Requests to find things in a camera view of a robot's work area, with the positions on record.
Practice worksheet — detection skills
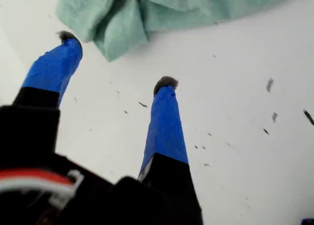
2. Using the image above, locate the arm red white wire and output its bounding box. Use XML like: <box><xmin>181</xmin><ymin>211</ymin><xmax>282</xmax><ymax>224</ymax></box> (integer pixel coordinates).
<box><xmin>0</xmin><ymin>168</ymin><xmax>85</xmax><ymax>211</ymax></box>

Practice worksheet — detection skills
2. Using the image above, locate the green t-shirt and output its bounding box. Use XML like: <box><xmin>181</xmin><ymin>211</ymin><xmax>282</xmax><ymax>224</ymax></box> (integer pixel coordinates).
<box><xmin>55</xmin><ymin>0</ymin><xmax>299</xmax><ymax>62</ymax></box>

